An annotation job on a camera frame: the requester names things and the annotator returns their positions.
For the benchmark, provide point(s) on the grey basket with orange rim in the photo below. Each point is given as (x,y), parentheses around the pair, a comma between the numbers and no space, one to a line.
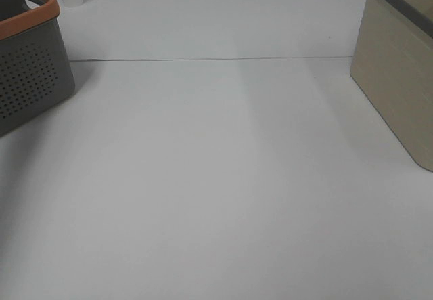
(35,71)

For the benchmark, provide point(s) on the beige basket with grey rim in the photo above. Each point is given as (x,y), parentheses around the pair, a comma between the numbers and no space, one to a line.
(392,65)

